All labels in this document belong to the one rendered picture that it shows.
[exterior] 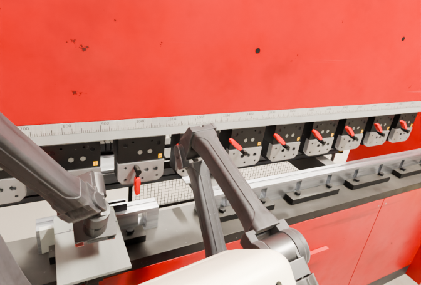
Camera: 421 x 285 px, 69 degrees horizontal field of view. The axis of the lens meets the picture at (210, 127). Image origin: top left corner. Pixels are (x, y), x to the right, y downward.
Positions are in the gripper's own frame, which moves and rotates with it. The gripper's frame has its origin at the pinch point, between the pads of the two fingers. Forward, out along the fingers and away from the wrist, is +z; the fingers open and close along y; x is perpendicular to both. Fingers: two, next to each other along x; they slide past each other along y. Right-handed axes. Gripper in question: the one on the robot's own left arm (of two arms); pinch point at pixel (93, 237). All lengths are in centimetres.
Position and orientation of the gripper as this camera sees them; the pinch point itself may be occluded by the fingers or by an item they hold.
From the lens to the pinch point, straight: 96.8
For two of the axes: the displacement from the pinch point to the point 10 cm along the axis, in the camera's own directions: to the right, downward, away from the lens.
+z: -3.3, 6.0, 7.3
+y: -8.9, 0.7, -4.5
